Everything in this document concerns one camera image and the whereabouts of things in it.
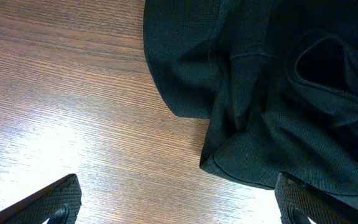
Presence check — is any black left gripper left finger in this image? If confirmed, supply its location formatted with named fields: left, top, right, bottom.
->
left=0, top=174, right=82, bottom=224

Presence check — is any black polo shirt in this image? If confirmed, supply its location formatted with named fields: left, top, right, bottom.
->
left=144, top=0, right=358, bottom=209

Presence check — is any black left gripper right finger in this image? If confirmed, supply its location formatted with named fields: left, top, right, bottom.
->
left=274, top=172, right=358, bottom=224

